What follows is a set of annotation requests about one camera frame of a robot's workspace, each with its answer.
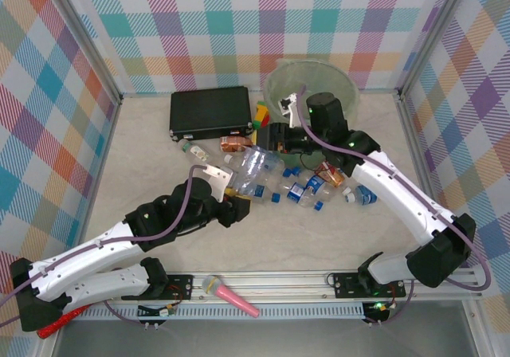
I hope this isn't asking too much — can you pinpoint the large bottle blue label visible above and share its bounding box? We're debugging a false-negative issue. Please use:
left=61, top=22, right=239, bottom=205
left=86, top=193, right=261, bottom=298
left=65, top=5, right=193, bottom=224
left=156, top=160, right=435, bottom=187
left=229, top=171, right=288, bottom=206

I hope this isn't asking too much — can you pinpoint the clear bottle white cap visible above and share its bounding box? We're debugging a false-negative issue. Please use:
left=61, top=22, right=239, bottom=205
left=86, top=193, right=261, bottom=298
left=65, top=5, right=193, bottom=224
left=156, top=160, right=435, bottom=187
left=222, top=154, right=256, bottom=182

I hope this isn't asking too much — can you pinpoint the brown label bottle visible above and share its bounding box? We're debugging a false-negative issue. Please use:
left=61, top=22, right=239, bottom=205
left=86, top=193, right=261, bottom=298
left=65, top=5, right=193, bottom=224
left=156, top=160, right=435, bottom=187
left=219, top=135, right=256, bottom=155

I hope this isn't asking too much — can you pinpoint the clear bottle green neck label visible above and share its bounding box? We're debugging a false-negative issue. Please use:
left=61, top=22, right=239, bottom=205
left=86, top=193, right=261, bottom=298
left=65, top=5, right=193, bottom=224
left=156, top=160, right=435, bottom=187
left=177, top=138, right=211, bottom=163

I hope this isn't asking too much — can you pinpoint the blue label bottle white cap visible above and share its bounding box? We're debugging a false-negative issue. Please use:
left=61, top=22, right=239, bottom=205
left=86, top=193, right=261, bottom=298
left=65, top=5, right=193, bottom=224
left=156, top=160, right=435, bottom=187
left=345, top=184, right=379, bottom=207

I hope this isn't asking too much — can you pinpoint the green translucent bin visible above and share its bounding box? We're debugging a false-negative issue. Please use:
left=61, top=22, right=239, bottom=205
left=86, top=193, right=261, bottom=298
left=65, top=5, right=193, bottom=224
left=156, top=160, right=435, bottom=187
left=265, top=57, right=359, bottom=171

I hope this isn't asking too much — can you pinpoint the multicolour toy block stack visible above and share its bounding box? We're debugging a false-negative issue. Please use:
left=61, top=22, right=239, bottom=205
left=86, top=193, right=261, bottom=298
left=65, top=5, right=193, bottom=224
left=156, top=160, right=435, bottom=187
left=253, top=100, right=271, bottom=130

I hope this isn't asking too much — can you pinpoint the red snack wrapper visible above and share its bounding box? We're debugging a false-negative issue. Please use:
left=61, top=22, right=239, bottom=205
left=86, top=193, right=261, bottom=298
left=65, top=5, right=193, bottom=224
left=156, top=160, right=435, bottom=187
left=314, top=161, right=346, bottom=189

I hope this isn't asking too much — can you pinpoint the black ribbed hard case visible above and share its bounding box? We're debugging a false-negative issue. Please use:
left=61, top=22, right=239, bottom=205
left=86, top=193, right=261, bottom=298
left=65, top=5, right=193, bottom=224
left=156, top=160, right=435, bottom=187
left=169, top=85, right=255, bottom=141

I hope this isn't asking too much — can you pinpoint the pink microphone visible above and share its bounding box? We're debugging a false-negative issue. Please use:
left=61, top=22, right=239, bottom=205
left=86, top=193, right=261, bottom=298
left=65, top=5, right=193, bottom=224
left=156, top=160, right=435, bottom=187
left=201, top=275, right=261, bottom=319

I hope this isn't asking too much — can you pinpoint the small circuit board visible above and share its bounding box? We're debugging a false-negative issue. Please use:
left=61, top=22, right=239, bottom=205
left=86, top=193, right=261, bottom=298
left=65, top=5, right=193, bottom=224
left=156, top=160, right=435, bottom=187
left=137, top=303, right=179, bottom=319
left=364, top=300, right=394, bottom=318

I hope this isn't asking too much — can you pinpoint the red glitter stick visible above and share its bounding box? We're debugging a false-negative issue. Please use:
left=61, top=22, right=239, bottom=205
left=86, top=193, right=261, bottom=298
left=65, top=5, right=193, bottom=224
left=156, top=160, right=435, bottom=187
left=38, top=304, right=91, bottom=339

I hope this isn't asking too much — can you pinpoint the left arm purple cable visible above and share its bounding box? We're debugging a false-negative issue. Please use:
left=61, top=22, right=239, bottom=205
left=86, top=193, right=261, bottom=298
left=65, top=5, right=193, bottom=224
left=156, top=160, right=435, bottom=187
left=0, top=164, right=208, bottom=308

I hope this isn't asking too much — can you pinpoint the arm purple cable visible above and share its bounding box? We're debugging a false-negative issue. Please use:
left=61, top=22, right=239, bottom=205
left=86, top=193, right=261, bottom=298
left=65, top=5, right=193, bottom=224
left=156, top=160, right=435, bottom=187
left=298, top=84, right=492, bottom=292
left=0, top=164, right=208, bottom=308

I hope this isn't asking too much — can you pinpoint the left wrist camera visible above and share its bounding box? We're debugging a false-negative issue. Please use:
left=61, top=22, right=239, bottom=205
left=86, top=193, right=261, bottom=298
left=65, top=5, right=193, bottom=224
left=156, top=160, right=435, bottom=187
left=203, top=163, right=236, bottom=202

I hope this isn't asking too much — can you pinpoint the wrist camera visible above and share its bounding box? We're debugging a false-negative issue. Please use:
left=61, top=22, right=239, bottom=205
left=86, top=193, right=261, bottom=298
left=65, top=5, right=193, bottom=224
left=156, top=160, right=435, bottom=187
left=203, top=163, right=236, bottom=202
left=277, top=92, right=300, bottom=129

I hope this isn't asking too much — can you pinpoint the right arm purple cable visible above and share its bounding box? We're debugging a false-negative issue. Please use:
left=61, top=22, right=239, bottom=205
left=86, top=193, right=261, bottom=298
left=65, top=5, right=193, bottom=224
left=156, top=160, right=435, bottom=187
left=298, top=84, right=492, bottom=292

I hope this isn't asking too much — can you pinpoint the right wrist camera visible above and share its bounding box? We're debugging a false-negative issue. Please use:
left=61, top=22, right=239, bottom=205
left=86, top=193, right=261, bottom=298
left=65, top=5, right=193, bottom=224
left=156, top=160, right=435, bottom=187
left=277, top=92, right=300, bottom=129

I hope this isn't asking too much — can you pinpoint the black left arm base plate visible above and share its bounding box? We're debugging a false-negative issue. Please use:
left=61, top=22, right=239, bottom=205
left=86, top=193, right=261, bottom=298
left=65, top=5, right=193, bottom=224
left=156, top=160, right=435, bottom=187
left=159, top=273, right=195, bottom=300

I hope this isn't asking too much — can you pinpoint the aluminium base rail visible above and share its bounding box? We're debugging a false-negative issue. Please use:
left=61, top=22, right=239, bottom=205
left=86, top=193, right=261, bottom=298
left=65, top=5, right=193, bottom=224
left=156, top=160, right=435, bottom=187
left=119, top=268, right=485, bottom=303

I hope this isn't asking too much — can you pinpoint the aluminium frame side rail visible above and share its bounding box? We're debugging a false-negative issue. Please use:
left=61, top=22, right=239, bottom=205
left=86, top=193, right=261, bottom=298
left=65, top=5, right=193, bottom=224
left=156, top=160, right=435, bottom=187
left=398, top=93, right=487, bottom=357
left=37, top=96, right=123, bottom=357

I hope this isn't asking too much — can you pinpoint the white slotted cable duct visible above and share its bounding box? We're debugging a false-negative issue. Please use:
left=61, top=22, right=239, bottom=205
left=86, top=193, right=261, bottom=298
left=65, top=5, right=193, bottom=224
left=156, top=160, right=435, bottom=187
left=73, top=303, right=366, bottom=322

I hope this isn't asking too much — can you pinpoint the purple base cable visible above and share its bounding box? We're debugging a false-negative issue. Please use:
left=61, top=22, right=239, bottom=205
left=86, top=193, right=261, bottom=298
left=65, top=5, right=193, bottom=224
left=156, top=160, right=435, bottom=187
left=368, top=284, right=415, bottom=328
left=104, top=299, right=160, bottom=328

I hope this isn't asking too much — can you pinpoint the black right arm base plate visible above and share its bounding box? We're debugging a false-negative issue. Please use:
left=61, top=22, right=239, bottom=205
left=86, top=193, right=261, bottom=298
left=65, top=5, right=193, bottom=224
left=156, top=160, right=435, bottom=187
left=332, top=271, right=407, bottom=299

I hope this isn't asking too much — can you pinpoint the aluminium frame post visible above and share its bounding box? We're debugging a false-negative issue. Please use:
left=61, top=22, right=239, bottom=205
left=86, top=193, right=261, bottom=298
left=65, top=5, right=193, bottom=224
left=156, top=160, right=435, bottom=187
left=396, top=0, right=477, bottom=99
left=41, top=0, right=123, bottom=107

